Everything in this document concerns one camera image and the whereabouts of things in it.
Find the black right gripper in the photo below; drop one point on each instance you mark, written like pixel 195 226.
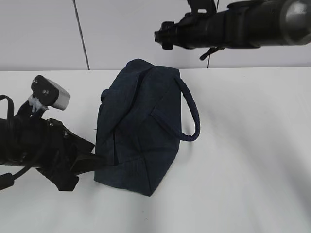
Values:
pixel 202 27

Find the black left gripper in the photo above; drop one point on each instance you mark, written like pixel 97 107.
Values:
pixel 55 152

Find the navy blue lunch bag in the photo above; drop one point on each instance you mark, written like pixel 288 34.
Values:
pixel 144 115

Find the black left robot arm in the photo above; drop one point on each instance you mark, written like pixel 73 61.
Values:
pixel 7 151

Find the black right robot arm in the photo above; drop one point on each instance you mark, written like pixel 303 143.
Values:
pixel 244 25

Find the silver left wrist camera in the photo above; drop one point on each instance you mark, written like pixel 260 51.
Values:
pixel 50 93

